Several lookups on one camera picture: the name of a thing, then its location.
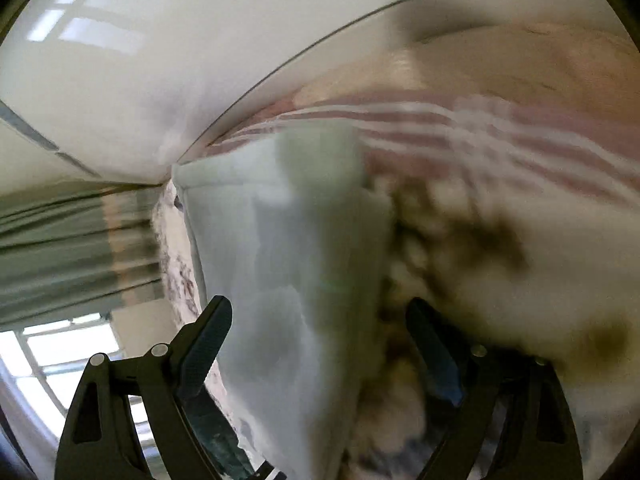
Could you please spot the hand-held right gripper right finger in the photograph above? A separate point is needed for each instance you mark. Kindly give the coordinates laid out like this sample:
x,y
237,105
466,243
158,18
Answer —
x,y
435,355

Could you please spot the window with white frame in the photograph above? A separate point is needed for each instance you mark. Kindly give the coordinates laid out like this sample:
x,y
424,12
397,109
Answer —
x,y
45,360

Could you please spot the light green pants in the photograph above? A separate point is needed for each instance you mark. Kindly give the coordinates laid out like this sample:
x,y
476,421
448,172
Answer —
x,y
280,260

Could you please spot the bed with floral blanket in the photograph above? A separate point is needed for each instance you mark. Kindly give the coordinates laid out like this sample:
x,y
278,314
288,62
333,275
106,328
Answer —
x,y
500,185

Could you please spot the green striped curtain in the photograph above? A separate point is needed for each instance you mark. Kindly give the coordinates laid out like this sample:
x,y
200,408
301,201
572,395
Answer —
x,y
75,250

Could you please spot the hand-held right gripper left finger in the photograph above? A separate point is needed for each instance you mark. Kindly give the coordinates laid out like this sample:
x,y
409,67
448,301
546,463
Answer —
x,y
207,340

